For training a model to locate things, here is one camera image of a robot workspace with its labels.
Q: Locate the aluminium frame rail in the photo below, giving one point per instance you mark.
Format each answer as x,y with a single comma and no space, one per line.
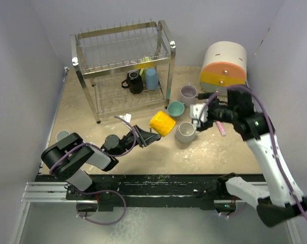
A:
44,192

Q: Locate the steel two-tier dish rack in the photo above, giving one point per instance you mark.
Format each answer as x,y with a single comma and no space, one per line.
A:
99,59

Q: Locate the teal cup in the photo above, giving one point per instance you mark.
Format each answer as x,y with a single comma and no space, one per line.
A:
175,109

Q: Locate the pink marker pen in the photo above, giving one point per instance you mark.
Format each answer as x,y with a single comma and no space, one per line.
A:
221,128

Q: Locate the lilac mug near rack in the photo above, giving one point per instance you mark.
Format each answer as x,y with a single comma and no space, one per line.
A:
188,94

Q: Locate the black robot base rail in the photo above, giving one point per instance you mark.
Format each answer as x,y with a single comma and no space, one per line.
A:
166,191

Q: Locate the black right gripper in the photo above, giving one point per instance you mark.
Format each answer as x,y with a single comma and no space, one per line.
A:
209,123

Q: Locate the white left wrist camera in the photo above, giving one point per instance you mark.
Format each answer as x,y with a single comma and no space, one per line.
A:
127,117

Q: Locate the lilac mug black handle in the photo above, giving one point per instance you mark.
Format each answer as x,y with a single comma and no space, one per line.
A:
131,63

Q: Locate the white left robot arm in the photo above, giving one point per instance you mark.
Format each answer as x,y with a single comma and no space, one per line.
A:
65,158

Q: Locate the light green mug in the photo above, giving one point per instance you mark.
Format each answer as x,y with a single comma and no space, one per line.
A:
145,60

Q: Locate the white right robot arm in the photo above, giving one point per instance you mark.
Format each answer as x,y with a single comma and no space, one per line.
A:
283,200

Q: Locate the yellow mug black handle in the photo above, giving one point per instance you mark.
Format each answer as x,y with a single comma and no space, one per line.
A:
162,123

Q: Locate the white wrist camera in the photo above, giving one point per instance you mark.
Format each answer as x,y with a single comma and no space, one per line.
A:
127,117
198,113

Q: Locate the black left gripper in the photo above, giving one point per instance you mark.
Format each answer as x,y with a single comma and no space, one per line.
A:
148,136

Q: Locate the black mug cream inside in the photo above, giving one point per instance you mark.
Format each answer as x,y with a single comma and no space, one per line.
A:
133,82

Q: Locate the terracotta mug white inside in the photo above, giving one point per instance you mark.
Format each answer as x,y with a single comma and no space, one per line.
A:
61,135

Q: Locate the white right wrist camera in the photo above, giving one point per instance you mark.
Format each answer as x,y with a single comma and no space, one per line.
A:
198,113

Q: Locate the blue cup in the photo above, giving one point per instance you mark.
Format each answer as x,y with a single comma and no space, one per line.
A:
151,79

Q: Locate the round cream drawer cabinet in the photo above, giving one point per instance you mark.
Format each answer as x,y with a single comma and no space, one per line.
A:
224,64

